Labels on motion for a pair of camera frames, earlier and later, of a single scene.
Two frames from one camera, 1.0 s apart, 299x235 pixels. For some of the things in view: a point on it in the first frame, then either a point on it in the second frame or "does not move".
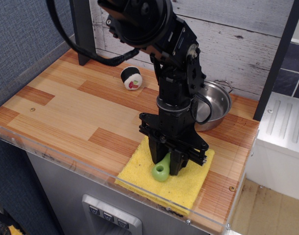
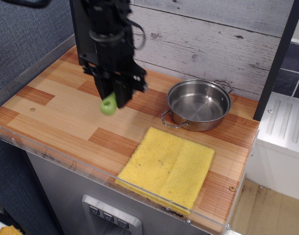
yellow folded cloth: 178,192 does not move
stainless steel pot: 219,92 does not move
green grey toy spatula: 160,171 to 108,105
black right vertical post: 279,58 does not move
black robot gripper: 176,129 to 114,58
